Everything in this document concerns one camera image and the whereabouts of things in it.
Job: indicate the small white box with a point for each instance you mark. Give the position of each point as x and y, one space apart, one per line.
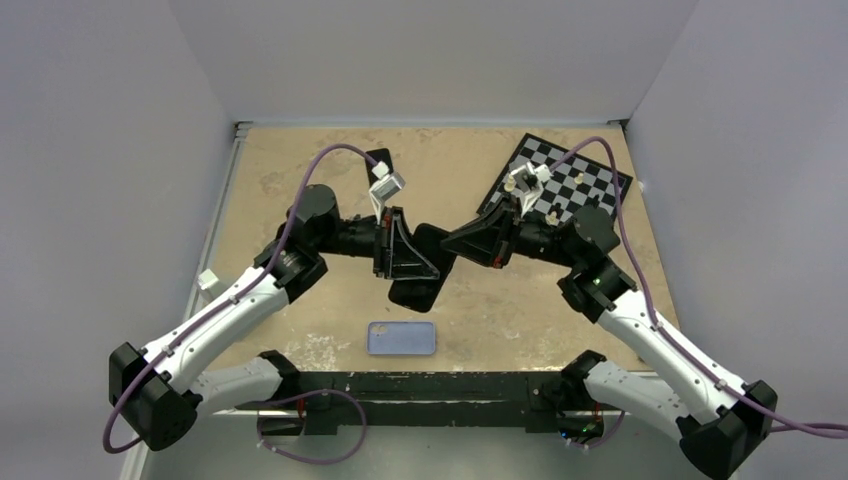
207 280

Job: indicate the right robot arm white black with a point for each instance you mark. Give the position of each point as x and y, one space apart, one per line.
716 417

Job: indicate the white chess piece left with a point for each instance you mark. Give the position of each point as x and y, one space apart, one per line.
509 185

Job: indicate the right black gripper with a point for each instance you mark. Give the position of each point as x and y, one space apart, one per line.
478 240

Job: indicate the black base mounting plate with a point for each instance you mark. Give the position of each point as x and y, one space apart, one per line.
533 401

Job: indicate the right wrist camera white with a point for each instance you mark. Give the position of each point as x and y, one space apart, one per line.
529 184

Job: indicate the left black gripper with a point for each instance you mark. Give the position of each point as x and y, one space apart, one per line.
405 258

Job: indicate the bare black phone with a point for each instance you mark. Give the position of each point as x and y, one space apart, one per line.
380 155

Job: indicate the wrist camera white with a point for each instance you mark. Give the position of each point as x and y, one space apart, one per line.
387 184
529 184

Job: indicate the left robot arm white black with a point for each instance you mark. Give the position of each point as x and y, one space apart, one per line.
164 387

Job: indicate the black white chessboard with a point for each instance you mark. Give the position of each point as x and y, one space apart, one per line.
572 185

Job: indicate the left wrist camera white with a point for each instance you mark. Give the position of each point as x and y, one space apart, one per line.
387 184

